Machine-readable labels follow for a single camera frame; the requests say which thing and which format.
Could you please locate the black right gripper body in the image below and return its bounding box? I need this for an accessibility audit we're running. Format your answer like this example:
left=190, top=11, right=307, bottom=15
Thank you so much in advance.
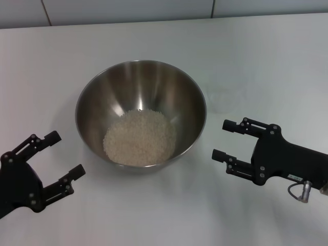
left=251, top=124, right=328, bottom=190

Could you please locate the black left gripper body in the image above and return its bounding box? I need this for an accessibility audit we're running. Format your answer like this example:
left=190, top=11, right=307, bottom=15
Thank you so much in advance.
left=0, top=152, right=46, bottom=218

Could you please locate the clear plastic cup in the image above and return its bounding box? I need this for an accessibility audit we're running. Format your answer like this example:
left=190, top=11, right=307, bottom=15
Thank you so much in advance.
left=207, top=84, right=245, bottom=114

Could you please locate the stainless steel mixing bowl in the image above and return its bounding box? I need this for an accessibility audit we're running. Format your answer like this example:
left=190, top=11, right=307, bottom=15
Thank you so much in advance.
left=75, top=59, right=208, bottom=169

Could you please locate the white rice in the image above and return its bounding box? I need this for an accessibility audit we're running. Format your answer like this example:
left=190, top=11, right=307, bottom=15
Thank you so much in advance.
left=102, top=109, right=178, bottom=166

